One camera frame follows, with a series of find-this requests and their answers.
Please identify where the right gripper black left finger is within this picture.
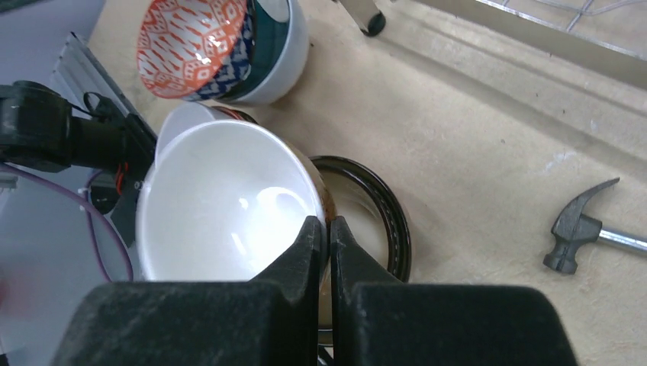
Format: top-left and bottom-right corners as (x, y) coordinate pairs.
(53, 217), (322, 365)

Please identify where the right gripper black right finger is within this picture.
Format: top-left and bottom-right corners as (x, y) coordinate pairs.
(330, 217), (577, 365)

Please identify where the orange patterned bowl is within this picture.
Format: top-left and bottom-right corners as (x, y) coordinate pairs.
(136, 0), (256, 101)

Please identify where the stainless steel dish rack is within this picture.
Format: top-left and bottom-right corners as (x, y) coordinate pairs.
(333, 0), (647, 92)

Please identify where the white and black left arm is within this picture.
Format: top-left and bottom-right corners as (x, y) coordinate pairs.
(1, 81), (156, 247)

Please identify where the dark brown glazed bowl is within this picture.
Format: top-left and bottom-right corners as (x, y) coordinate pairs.
(308, 155), (413, 345)

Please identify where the white bowl with red rim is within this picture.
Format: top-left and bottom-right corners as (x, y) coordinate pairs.
(149, 102), (260, 175)

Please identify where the white and teal bowl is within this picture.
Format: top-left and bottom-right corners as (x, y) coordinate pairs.
(220, 0), (310, 105)

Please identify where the black-handled claw hammer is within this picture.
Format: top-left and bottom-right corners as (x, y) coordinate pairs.
(542, 178), (646, 275)

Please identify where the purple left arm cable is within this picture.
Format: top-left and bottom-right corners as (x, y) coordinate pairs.
(0, 164), (134, 283)

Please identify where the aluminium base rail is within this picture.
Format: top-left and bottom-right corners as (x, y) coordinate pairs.
(50, 32), (156, 142)

